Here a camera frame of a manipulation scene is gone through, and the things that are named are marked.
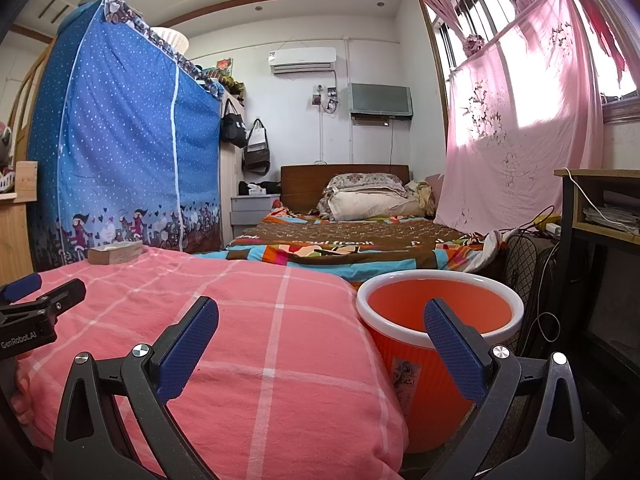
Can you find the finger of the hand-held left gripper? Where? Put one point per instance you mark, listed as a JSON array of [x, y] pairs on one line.
[[20, 287], [55, 297]]

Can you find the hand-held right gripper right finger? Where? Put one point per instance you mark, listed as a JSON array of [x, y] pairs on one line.
[[452, 350]]

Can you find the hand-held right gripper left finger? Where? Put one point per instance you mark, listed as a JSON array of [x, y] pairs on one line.
[[187, 350]]

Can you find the orange bucket with white rim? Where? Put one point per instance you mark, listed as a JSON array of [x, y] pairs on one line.
[[400, 360]]

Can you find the light wooden cabinet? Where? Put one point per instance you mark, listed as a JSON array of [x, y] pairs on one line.
[[17, 230]]

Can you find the pink checked blanket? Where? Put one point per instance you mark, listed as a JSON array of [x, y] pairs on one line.
[[250, 335]]

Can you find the brown cardboard box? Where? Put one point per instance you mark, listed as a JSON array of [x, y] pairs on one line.
[[117, 254]]

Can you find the black mesh fan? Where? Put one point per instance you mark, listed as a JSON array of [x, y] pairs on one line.
[[525, 270]]

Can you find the colourful patterned bedsheet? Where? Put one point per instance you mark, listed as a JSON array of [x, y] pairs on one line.
[[350, 247]]

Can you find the grey nightstand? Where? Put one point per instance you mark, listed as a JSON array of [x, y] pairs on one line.
[[250, 215]]

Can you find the beige crumpled blanket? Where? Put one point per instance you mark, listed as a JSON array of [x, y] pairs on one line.
[[422, 197]]

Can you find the yellow power strip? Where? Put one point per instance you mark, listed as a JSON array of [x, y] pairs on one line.
[[547, 221]]

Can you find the pink cushion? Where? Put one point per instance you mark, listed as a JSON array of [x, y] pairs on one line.
[[434, 190]]

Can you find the tissue box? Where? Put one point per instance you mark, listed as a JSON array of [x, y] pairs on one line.
[[256, 190]]

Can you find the blue dotted fabric wardrobe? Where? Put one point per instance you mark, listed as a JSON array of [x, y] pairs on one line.
[[125, 135]]

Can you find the black bag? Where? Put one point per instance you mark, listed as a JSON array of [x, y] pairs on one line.
[[272, 187]]

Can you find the floral pillow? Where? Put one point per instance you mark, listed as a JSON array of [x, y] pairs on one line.
[[365, 182]]

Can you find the wooden bed headboard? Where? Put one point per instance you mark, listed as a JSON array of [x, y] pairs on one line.
[[300, 185]]

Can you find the stack of papers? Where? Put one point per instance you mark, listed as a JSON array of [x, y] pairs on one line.
[[610, 217]]

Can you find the grey tote bag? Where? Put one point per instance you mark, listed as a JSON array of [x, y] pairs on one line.
[[257, 152]]

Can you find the pink hanging sheet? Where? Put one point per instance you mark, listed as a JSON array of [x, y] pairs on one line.
[[520, 135]]

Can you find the black handbag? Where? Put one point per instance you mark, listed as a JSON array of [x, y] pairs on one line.
[[234, 127]]

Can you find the wooden desk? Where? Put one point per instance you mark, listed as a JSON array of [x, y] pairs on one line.
[[610, 176]]

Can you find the white plastic basket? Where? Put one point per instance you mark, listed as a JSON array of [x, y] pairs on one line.
[[170, 40]]

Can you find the red picture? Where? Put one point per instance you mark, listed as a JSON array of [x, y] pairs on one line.
[[225, 65]]

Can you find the white air conditioner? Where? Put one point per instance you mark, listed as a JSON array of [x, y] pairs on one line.
[[302, 59]]

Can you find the wooden arched frame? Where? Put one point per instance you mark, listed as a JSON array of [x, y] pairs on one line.
[[25, 95]]

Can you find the grey covered wall television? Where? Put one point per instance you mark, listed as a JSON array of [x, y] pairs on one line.
[[380, 100]]

